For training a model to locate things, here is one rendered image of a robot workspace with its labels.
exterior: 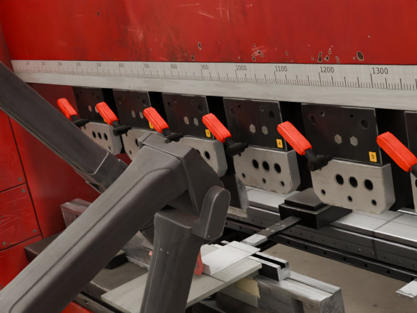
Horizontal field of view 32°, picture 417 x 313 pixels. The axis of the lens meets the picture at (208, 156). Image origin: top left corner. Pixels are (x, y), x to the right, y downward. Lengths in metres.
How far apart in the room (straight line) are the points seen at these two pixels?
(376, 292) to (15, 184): 1.82
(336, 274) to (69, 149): 2.48
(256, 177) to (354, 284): 2.22
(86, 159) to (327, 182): 0.41
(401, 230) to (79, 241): 0.85
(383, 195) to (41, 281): 0.52
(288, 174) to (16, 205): 1.12
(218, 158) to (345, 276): 2.24
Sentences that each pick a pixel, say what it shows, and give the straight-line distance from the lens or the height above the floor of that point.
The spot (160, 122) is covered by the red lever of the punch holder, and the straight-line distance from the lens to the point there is 1.45.
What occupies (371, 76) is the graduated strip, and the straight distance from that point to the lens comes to 1.04.
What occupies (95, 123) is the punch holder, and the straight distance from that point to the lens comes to 1.76.
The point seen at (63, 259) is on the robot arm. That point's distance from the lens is 0.82.
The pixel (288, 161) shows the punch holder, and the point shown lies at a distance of 1.22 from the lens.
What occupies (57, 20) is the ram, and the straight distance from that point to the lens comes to 1.80.
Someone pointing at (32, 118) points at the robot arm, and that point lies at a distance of 1.22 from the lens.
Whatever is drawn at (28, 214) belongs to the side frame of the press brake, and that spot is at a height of 0.96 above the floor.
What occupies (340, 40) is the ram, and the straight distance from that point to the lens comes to 1.07.
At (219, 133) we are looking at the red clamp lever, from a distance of 1.28.
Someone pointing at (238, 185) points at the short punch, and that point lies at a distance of 1.42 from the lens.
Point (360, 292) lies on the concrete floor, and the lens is 3.41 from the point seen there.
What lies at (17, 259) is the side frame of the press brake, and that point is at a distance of 2.21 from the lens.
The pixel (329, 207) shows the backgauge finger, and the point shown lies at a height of 1.02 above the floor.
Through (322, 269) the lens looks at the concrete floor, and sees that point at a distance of 3.65.
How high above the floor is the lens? 1.60
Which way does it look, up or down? 16 degrees down
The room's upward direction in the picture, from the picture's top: 12 degrees counter-clockwise
